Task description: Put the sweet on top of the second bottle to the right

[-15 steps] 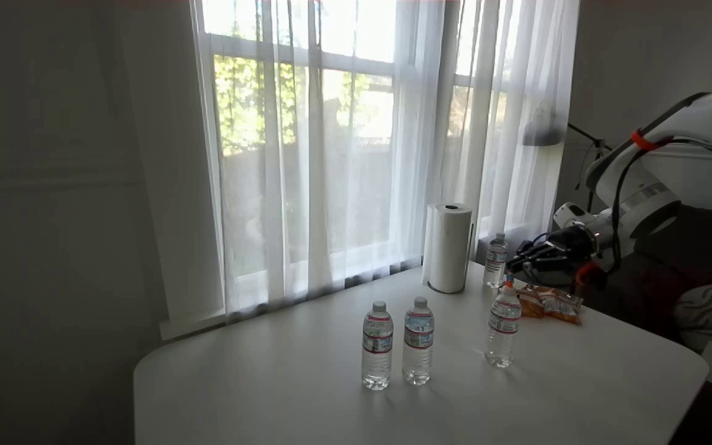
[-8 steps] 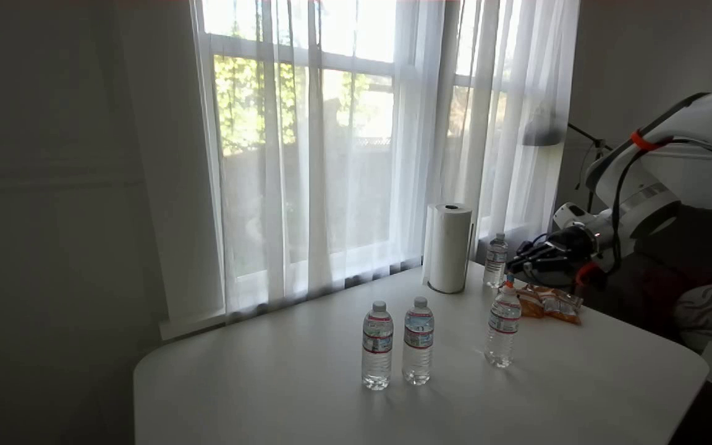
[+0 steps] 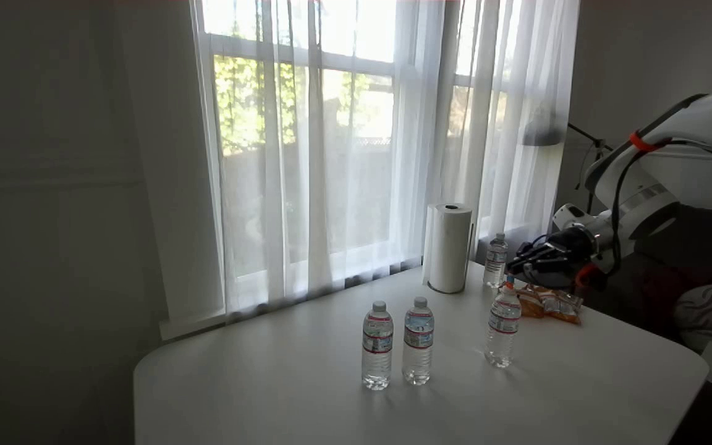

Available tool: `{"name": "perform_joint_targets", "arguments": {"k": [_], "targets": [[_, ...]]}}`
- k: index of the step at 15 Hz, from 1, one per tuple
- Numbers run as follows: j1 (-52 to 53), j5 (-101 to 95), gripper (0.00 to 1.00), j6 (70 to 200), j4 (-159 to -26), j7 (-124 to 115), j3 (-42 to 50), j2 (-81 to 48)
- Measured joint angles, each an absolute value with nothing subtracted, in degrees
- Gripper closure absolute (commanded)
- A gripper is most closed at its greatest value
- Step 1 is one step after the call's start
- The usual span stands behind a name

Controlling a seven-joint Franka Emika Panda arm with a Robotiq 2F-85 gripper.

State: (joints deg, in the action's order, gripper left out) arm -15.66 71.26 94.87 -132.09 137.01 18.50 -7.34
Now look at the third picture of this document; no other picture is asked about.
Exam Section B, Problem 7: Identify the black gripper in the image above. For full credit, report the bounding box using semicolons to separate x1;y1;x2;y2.
506;226;598;283

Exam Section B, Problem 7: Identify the clear plastic water bottle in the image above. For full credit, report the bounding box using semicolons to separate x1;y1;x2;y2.
401;295;437;390
482;232;512;291
484;286;524;371
357;300;396;395

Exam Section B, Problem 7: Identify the orange bag of sweets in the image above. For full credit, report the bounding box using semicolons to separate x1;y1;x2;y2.
508;277;586;326

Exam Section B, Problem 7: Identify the white paper towel roll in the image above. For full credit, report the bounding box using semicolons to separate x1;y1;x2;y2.
422;201;474;298

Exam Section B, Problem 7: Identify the dark sofa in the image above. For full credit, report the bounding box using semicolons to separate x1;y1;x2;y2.
594;201;712;341

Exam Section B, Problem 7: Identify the white sheer curtain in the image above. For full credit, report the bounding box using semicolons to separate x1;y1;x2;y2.
113;0;584;326

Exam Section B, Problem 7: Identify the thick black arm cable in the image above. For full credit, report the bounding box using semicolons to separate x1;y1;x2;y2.
606;137;712;280

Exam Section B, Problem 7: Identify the red cable tie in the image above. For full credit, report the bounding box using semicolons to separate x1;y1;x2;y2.
624;128;657;155

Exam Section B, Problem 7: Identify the window with white frame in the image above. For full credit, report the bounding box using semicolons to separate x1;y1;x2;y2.
198;0;506;283

